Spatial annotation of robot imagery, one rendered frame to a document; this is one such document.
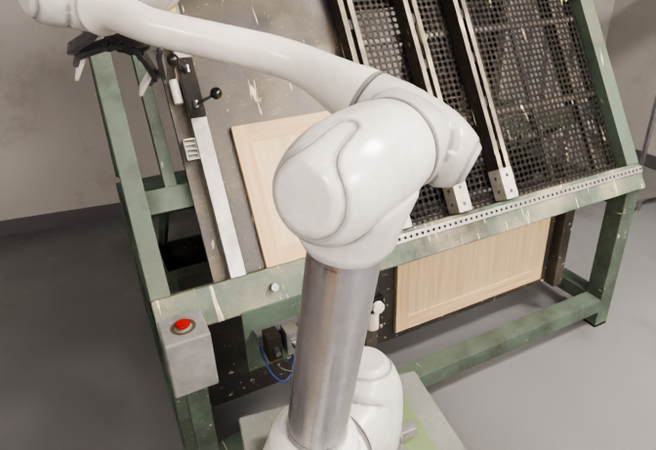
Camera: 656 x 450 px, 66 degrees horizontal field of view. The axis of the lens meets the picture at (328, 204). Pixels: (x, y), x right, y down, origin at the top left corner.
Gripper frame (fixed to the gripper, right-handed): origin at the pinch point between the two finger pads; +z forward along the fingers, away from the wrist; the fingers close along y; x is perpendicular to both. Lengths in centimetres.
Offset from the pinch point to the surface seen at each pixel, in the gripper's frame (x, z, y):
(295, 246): -19, 39, 69
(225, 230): -15, 41, 45
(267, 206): -6, 37, 59
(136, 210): -9.8, 45.1, 18.2
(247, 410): -65, 123, 89
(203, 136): 14, 34, 36
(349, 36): 51, 6, 82
